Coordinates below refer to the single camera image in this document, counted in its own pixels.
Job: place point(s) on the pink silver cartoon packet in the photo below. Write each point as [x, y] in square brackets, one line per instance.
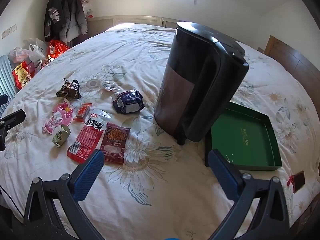
[51, 125]

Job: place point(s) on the white wall socket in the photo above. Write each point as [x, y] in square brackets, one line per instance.
[12, 29]
[4, 35]

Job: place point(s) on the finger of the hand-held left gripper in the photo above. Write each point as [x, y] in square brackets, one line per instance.
[13, 118]
[3, 100]

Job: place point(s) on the small green gold packet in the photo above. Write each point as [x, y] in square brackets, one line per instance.
[60, 136]

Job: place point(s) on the pink bow cartoon packet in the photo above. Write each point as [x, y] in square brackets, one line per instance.
[63, 110]

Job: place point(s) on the person's leg in dark trousers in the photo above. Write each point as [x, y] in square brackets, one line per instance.
[200, 80]

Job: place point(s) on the grey puffer jacket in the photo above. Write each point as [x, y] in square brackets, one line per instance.
[72, 15]

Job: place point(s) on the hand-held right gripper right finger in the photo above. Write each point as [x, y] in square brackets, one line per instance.
[222, 177]

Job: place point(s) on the red yellow snack bag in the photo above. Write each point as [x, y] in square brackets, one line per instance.
[22, 76]

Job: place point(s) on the dark red fries packet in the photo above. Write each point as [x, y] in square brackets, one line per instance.
[115, 142]

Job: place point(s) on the pink plastic bag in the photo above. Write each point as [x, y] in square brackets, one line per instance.
[18, 54]

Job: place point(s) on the dark blue snack packet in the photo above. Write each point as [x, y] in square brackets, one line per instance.
[128, 102]

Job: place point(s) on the orange red plastic bag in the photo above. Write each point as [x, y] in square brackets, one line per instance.
[58, 48]

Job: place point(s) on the dark rectangular object red tag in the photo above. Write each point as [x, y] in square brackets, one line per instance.
[297, 181]

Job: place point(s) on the black camouflage print jacket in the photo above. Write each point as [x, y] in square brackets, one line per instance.
[53, 12]

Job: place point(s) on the wooden headboard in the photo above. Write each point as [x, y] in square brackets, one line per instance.
[295, 57]

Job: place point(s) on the large red snack packet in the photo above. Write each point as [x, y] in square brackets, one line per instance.
[86, 137]

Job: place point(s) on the small red snack packet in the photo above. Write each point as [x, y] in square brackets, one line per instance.
[82, 112]

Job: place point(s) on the green tray box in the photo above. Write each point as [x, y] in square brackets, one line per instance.
[240, 140]

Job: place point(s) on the white plastic bag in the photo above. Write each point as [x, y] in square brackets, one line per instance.
[37, 52]

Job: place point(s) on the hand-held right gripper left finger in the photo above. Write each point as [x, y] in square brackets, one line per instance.
[88, 175]

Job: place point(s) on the crumpled silver wrapper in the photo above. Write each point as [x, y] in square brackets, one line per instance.
[110, 85]

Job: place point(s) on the radiator cover panel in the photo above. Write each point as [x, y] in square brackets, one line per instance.
[140, 21]

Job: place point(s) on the dark brown snack packet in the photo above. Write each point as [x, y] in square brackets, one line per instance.
[68, 89]

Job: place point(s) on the light blue suitcase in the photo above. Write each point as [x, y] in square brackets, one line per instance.
[7, 80]

